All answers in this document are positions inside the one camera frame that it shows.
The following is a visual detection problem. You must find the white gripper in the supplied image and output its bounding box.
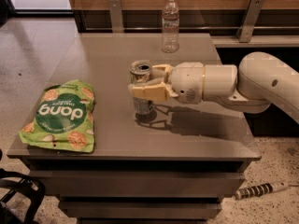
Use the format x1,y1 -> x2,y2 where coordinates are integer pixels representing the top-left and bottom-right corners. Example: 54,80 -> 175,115
128,63 -> 205,105

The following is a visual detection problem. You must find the silver redbull can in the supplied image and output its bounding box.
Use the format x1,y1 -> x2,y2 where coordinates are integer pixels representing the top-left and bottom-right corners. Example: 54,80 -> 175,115
129,60 -> 156,116

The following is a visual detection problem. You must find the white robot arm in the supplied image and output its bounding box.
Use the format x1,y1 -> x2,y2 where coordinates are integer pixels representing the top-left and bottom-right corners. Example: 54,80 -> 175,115
128,52 -> 299,122

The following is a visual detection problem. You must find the green rice chip bag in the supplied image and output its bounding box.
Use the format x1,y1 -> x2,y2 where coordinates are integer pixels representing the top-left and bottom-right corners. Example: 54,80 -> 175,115
19,80 -> 95,153

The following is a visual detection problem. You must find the clear plastic water bottle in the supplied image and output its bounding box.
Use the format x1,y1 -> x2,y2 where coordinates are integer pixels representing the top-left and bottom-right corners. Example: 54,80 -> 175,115
162,0 -> 179,53

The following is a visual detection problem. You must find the grey drawer cabinet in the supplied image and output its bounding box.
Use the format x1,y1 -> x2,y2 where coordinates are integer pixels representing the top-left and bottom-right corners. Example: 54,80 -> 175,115
8,34 -> 261,224

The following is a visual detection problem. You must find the white power strip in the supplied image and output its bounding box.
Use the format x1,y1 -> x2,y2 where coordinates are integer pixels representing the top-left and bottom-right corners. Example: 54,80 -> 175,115
235,181 -> 289,200

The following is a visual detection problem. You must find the black chair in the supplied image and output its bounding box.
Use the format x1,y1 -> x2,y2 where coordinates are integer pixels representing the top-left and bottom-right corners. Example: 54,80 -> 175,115
0,148 -> 47,224

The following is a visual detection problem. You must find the left metal bracket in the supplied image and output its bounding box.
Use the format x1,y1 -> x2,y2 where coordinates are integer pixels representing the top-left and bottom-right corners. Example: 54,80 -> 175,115
108,0 -> 124,33

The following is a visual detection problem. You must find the metal bracket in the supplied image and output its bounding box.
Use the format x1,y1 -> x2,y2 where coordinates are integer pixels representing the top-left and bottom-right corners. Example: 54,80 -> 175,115
108,0 -> 124,33
236,0 -> 264,43

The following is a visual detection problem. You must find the right metal bracket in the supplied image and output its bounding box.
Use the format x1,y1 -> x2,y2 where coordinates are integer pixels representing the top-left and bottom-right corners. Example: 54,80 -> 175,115
236,0 -> 264,43

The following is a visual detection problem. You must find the metal rail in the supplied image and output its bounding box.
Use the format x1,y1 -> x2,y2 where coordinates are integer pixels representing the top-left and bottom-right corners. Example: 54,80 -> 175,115
82,26 -> 299,32

